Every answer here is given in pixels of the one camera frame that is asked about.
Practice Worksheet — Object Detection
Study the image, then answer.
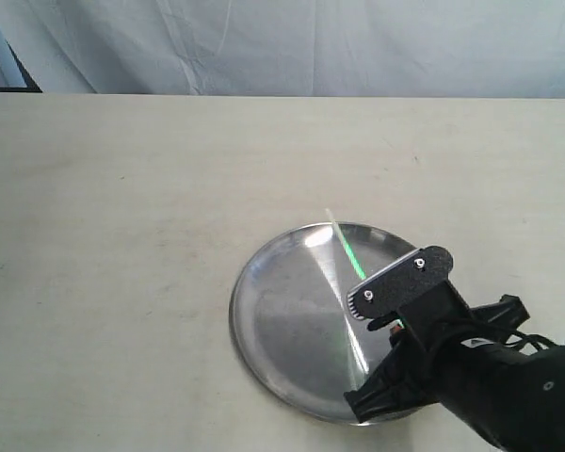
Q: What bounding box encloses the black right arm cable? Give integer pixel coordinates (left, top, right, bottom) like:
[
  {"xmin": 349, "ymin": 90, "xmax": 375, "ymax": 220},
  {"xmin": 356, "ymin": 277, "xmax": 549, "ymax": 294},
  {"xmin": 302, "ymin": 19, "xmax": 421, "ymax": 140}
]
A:
[{"xmin": 446, "ymin": 294, "xmax": 565, "ymax": 359}]

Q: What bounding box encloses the thin green glow stick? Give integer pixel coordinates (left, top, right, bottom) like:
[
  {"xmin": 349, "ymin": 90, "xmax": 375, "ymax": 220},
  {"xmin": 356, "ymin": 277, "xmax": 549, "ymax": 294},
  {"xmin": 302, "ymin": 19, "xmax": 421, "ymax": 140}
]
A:
[{"xmin": 324, "ymin": 208, "xmax": 406, "ymax": 331}]

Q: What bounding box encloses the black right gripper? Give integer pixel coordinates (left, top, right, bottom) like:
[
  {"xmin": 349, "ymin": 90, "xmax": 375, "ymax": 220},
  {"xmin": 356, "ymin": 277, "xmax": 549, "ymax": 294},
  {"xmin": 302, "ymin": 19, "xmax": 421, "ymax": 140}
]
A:
[{"xmin": 344, "ymin": 329, "xmax": 447, "ymax": 424}]

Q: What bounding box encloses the dark frame at left edge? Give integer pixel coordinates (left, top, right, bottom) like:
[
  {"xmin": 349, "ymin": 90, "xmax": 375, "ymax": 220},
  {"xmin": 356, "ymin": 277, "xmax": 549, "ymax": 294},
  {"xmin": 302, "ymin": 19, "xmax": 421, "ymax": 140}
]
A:
[{"xmin": 0, "ymin": 41, "xmax": 42, "ymax": 93}]

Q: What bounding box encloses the round stainless steel plate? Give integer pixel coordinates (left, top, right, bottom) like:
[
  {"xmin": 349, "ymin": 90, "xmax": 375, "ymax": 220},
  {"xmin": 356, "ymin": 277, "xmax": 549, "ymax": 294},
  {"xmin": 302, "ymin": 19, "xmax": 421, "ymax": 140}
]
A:
[{"xmin": 229, "ymin": 222, "xmax": 391, "ymax": 425}]

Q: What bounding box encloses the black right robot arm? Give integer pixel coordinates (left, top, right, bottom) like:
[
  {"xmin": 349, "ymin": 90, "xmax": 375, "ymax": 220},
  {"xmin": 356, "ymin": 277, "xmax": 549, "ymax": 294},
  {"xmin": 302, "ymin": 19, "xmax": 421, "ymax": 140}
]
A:
[{"xmin": 345, "ymin": 332, "xmax": 565, "ymax": 451}]

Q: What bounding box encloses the white backdrop cloth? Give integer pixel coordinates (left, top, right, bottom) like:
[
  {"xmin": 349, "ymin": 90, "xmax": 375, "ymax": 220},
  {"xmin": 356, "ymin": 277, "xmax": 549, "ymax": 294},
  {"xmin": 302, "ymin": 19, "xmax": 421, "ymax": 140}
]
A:
[{"xmin": 0, "ymin": 1, "xmax": 565, "ymax": 98}]

